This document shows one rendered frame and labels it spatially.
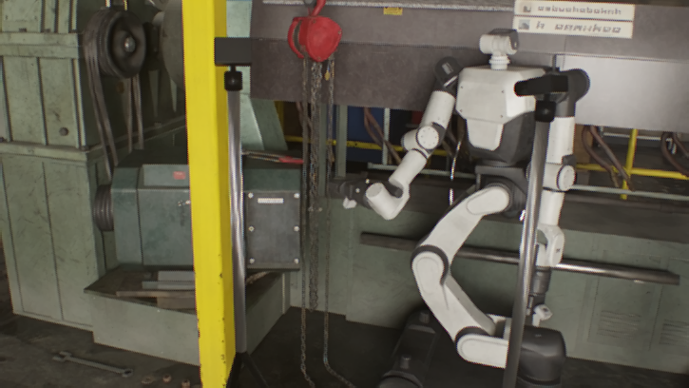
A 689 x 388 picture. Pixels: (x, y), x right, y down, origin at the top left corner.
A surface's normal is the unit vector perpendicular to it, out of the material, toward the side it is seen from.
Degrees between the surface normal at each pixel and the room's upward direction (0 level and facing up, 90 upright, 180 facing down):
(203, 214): 90
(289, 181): 45
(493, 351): 90
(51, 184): 90
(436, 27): 78
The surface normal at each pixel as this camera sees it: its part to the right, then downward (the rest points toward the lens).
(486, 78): -0.57, -0.55
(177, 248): 0.05, 0.29
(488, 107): -0.78, 0.19
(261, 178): 0.06, -0.47
